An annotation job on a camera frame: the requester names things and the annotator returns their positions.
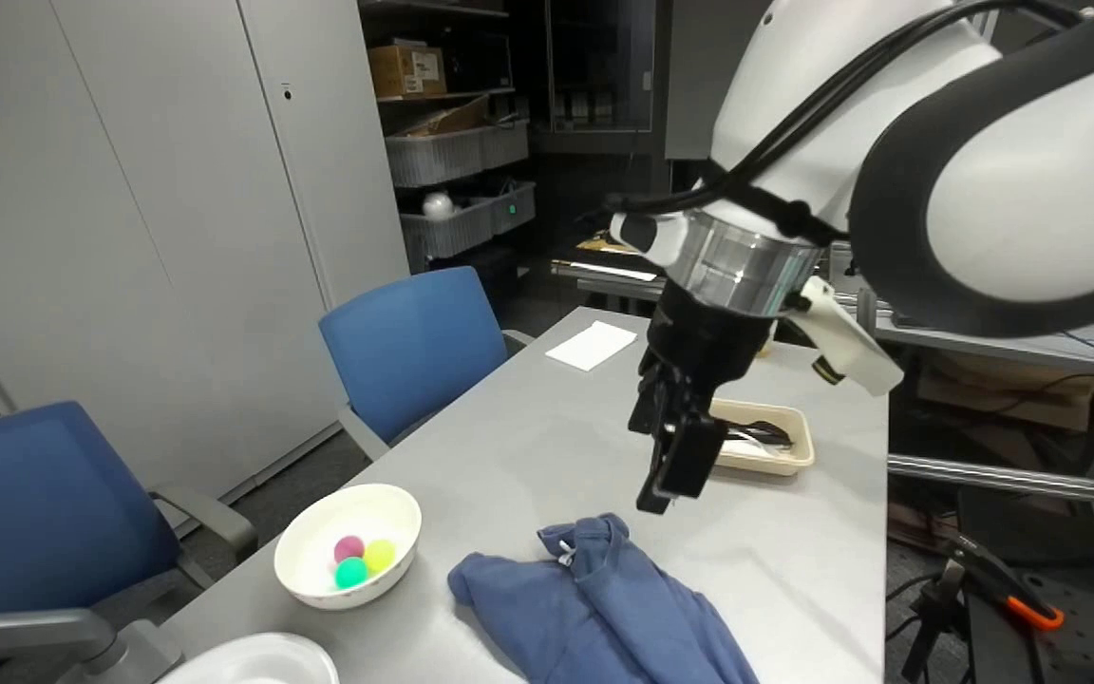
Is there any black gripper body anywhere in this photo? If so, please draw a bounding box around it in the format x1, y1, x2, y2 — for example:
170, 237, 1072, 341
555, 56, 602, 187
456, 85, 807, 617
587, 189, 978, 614
640, 283, 773, 422

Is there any blue t-shirt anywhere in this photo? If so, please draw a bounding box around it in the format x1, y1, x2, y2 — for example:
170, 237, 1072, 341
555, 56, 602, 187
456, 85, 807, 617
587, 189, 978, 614
447, 514, 759, 684

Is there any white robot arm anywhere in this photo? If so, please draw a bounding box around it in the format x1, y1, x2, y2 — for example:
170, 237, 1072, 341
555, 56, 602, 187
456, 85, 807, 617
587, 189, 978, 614
609, 0, 1094, 514

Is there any white paper sheet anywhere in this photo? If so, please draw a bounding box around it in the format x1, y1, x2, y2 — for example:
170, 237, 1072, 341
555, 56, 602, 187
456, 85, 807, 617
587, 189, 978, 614
550, 324, 633, 372

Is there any black cutlery in tray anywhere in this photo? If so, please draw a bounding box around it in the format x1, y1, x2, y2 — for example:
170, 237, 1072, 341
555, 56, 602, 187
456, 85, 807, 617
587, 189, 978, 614
728, 422, 793, 449

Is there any beige tray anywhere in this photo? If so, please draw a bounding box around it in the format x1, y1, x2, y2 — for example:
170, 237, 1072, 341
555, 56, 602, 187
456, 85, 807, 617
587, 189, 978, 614
712, 400, 816, 481

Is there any grey storage bin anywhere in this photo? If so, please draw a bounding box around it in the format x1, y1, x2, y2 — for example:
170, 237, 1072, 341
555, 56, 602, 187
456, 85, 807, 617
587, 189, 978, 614
404, 178, 537, 268

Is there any far blue chair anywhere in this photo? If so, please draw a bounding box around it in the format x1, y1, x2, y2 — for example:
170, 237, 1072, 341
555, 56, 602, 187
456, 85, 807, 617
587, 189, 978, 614
318, 268, 527, 459

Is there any blue chair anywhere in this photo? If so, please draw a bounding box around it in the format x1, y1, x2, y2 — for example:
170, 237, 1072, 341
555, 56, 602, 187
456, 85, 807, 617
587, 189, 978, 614
0, 403, 259, 684
318, 268, 527, 459

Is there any yellow ball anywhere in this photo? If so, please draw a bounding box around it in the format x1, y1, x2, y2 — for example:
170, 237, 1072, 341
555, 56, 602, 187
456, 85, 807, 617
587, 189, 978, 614
366, 539, 397, 573

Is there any pink ball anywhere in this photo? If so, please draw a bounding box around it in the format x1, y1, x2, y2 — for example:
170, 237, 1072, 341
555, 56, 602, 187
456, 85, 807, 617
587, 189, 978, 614
335, 536, 366, 562

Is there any green ball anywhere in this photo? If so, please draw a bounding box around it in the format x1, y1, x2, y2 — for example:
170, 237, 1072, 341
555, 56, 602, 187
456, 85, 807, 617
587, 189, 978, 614
335, 558, 368, 590

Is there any white bowl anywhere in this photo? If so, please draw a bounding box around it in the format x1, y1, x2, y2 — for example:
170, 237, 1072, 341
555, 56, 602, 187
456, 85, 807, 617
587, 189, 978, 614
275, 482, 421, 614

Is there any orange black clamp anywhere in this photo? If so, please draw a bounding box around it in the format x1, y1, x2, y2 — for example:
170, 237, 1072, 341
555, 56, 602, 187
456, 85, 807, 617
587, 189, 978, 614
953, 536, 1068, 634

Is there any cardboard box on shelf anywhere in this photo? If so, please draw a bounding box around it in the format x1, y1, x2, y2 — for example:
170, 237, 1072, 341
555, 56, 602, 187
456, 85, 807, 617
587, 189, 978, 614
368, 44, 447, 99

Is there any white plate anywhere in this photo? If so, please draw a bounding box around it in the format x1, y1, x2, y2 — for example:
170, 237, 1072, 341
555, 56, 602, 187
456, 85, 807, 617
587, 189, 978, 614
159, 631, 337, 684

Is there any near blue chair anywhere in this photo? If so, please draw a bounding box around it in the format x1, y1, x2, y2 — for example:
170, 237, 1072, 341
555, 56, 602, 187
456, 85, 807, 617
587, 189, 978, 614
0, 403, 259, 684

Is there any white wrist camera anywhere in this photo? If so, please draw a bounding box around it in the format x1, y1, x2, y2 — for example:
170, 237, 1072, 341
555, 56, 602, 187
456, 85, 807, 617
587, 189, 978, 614
793, 278, 906, 394

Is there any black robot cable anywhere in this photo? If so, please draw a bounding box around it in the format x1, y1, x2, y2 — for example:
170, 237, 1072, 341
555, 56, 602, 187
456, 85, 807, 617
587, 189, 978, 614
609, 0, 1082, 222

